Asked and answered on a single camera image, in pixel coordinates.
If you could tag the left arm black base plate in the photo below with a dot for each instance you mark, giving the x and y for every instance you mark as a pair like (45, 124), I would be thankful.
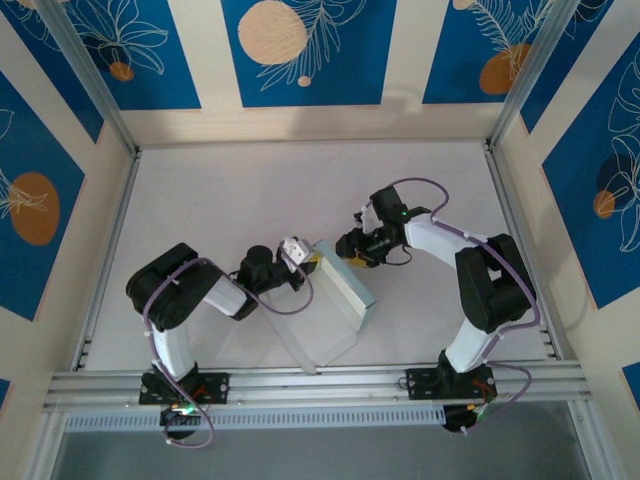
(215, 387)

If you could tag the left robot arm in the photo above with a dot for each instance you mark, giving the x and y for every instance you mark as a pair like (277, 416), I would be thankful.
(170, 285)

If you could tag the aluminium table side rail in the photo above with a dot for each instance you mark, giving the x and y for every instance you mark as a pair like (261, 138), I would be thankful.
(112, 240)
(500, 190)

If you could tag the aluminium frame post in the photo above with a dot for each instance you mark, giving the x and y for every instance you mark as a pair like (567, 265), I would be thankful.
(85, 75)
(530, 75)

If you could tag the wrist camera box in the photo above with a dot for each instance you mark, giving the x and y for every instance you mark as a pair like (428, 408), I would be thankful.
(367, 217)
(295, 250)

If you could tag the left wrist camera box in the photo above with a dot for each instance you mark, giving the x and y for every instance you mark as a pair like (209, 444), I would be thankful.
(295, 250)

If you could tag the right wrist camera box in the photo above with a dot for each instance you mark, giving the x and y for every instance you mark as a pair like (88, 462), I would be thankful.
(367, 217)

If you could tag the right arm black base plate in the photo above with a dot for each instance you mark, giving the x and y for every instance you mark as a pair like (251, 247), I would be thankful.
(422, 384)

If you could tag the white and teal paper box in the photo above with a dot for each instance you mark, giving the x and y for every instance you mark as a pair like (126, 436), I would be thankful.
(325, 320)

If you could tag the aluminium mounting rail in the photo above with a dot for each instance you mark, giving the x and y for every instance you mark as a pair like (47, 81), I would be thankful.
(320, 385)

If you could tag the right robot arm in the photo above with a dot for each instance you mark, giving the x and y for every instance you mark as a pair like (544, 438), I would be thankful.
(495, 290)

